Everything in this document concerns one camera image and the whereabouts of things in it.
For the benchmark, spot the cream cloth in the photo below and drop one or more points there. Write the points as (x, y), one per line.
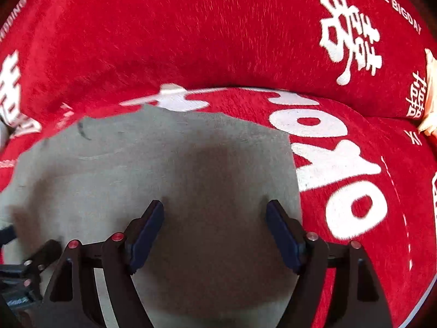
(428, 109)

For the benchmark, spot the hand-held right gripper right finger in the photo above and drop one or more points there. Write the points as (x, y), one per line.
(283, 235)

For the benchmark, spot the grey small garment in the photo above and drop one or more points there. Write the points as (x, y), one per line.
(205, 177)

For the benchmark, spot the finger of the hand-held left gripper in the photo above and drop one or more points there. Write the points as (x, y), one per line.
(47, 251)
(6, 234)

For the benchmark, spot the red printed sofa cover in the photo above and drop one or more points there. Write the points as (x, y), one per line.
(205, 41)

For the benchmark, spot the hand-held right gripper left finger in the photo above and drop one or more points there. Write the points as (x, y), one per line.
(147, 232)

